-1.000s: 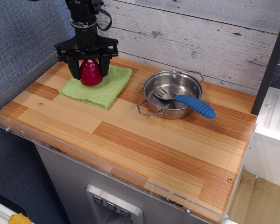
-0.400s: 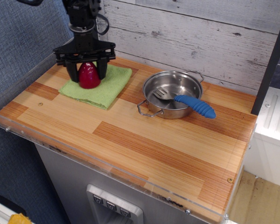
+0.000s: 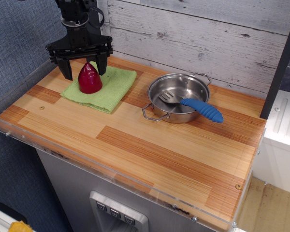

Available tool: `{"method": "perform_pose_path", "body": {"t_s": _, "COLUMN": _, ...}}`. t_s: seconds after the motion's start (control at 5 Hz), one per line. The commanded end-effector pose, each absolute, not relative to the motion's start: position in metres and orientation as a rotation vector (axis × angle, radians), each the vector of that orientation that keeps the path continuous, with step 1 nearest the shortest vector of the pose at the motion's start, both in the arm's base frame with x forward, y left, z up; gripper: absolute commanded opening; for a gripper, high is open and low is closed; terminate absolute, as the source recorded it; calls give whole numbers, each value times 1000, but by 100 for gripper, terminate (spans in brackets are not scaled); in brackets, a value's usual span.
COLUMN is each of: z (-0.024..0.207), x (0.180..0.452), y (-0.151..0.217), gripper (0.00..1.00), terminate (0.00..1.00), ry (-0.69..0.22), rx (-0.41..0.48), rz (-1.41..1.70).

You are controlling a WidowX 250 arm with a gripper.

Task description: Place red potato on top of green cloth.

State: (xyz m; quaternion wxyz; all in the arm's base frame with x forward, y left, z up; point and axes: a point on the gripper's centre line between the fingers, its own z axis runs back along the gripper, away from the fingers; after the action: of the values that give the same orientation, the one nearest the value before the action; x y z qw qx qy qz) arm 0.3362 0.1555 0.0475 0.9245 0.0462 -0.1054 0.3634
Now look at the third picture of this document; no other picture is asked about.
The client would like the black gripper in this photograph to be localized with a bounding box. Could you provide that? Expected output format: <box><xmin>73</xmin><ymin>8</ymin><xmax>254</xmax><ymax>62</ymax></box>
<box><xmin>46</xmin><ymin>25</ymin><xmax>113</xmax><ymax>81</ymax></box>

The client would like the black post right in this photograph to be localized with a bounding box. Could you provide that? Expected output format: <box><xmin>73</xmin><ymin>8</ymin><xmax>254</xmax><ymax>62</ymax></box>
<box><xmin>260</xmin><ymin>32</ymin><xmax>290</xmax><ymax>119</ymax></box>

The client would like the blue handled metal spatula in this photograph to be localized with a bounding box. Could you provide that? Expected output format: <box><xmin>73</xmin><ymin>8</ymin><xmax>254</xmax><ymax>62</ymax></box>
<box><xmin>158</xmin><ymin>90</ymin><xmax>224</xmax><ymax>123</ymax></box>

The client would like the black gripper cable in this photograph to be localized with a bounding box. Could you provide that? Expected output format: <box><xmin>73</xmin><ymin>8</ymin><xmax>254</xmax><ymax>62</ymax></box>
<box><xmin>88</xmin><ymin>6</ymin><xmax>105</xmax><ymax>28</ymax></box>

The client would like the green folded cloth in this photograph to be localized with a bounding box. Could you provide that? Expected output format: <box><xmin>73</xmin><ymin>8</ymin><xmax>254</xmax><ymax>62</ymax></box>
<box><xmin>60</xmin><ymin>61</ymin><xmax>137</xmax><ymax>114</ymax></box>

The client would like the clear acrylic guard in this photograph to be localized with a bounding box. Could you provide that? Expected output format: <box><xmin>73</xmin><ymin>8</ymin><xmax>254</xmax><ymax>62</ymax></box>
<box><xmin>0</xmin><ymin>58</ymin><xmax>265</xmax><ymax>232</ymax></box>

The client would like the grey cabinet with dispenser panel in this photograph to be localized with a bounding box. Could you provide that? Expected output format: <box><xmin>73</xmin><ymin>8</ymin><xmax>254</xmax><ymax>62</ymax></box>
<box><xmin>37</xmin><ymin>150</ymin><xmax>210</xmax><ymax>232</ymax></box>

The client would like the red toy potato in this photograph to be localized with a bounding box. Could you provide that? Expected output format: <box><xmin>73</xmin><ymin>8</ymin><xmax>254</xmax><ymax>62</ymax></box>
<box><xmin>78</xmin><ymin>62</ymin><xmax>102</xmax><ymax>94</ymax></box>

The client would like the yellow tape object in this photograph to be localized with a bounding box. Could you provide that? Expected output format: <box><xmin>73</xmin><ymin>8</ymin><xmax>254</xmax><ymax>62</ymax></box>
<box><xmin>8</xmin><ymin>221</ymin><xmax>33</xmax><ymax>232</ymax></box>

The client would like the white toy sink counter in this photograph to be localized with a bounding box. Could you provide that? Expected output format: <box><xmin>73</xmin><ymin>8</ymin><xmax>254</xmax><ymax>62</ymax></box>
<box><xmin>252</xmin><ymin>90</ymin><xmax>290</xmax><ymax>192</ymax></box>

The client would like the stainless steel pot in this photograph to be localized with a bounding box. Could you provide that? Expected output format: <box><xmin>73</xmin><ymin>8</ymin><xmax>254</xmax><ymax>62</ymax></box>
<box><xmin>142</xmin><ymin>72</ymin><xmax>212</xmax><ymax>124</ymax></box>

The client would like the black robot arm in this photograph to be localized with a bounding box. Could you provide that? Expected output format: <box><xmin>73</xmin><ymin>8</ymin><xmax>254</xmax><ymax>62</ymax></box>
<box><xmin>46</xmin><ymin>0</ymin><xmax>113</xmax><ymax>80</ymax></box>

